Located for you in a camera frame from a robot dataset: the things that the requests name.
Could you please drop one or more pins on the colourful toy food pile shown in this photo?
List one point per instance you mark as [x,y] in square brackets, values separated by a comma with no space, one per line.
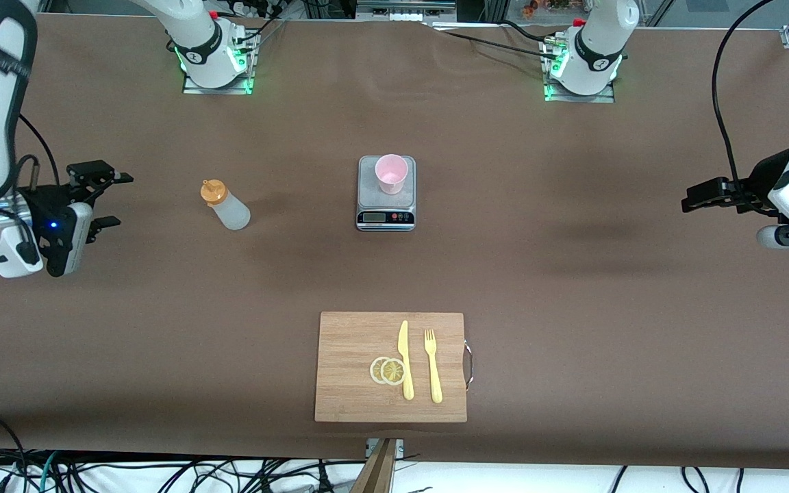
[545,5]

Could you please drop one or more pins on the silver digital kitchen scale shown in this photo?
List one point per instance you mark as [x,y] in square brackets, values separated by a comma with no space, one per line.
[385,202]

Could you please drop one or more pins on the wooden cutting board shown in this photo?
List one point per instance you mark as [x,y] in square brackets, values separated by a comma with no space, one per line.
[346,356]

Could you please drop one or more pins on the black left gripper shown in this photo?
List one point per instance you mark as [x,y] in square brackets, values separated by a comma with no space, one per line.
[755,181]

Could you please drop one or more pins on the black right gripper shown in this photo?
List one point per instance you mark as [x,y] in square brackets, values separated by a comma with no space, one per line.
[44,200]

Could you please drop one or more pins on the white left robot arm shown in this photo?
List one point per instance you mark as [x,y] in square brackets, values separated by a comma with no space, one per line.
[600,41]

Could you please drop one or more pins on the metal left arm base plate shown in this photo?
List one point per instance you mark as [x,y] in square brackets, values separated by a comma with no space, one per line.
[603,98]

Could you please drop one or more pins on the yellow plastic knife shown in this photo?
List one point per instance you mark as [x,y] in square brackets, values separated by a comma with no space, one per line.
[405,356]

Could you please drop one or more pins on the clear sauce bottle orange cap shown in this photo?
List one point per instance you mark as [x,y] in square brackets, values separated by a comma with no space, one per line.
[231,212]

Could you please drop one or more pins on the pink plastic cup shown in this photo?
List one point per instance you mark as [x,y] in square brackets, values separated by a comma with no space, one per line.
[391,174]

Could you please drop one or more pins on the grey power strip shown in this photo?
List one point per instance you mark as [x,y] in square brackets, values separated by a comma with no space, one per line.
[405,10]

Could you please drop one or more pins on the lemon slice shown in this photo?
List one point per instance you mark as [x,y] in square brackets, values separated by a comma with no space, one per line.
[374,370]
[392,372]

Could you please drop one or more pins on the yellow plastic fork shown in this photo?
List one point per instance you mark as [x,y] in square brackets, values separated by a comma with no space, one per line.
[434,373]

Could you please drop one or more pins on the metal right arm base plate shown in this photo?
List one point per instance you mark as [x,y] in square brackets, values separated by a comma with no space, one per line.
[192,90]

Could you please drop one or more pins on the small metal bracket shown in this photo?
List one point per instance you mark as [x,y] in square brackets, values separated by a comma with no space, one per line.
[399,448]

